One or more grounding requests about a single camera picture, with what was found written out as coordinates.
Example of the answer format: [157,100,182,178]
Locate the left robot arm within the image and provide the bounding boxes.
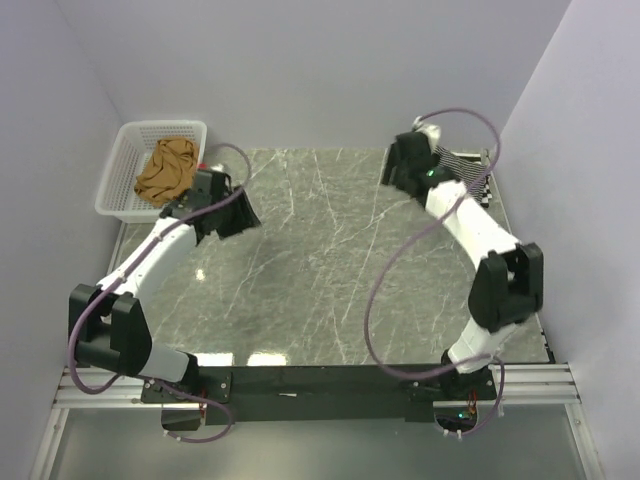
[67,165,261,402]

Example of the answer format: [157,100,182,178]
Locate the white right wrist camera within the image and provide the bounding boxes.
[412,117,442,149]

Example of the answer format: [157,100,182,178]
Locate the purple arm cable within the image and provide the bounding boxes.
[67,143,252,444]
[363,107,505,437]

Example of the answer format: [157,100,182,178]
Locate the striped tank tops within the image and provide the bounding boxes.
[435,146,486,204]

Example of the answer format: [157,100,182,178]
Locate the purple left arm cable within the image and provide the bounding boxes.
[67,143,252,444]

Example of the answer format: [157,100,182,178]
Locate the white plastic basket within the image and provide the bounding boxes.
[94,119,207,224]

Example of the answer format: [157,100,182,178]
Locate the black white striped tank top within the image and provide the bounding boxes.
[480,149,493,209]

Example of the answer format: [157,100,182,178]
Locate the black base beam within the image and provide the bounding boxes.
[139,364,501,431]

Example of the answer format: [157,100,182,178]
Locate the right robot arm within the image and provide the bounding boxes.
[381,126,544,399]

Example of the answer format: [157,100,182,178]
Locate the mustard garment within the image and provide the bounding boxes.
[134,136,199,208]

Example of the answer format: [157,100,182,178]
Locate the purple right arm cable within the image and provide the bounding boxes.
[363,107,505,437]

